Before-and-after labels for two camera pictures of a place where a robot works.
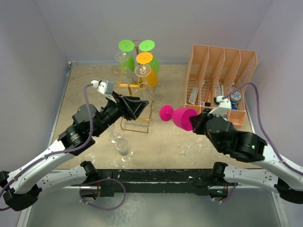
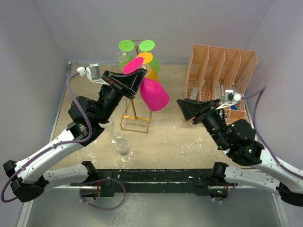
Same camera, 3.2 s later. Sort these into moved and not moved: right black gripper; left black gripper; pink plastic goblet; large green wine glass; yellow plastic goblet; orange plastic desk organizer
Moved: left black gripper; right black gripper; pink plastic goblet
Not moved: large green wine glass; yellow plastic goblet; orange plastic desk organizer
